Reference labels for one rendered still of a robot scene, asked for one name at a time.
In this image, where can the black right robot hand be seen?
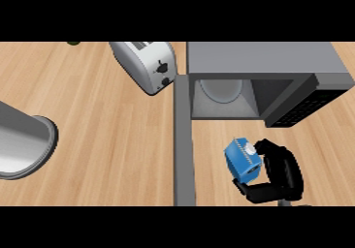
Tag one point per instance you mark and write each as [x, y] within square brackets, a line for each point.
[281, 171]

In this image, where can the blue milk carton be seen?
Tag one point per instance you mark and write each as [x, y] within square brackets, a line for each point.
[240, 163]

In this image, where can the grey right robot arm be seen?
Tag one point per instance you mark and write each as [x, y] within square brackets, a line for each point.
[286, 203]

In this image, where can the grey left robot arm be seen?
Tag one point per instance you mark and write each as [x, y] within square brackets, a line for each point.
[21, 142]

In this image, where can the grey microwave door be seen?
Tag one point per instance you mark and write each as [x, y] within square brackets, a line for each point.
[184, 142]

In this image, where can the grey microwave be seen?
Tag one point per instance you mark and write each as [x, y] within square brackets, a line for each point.
[266, 64]

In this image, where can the white toaster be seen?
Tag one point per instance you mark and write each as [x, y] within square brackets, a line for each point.
[149, 66]

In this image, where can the dark green object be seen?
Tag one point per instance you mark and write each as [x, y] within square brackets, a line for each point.
[73, 43]

